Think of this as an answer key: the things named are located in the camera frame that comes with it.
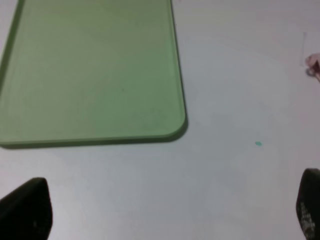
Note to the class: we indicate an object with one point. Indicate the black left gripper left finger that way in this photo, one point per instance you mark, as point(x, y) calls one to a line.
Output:
point(26, 213)

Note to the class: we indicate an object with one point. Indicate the pink towel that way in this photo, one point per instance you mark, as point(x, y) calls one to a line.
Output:
point(313, 65)

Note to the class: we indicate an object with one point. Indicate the green plastic tray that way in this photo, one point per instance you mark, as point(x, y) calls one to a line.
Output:
point(89, 71)

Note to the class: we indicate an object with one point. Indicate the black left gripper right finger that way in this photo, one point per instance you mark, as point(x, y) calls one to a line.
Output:
point(308, 204)

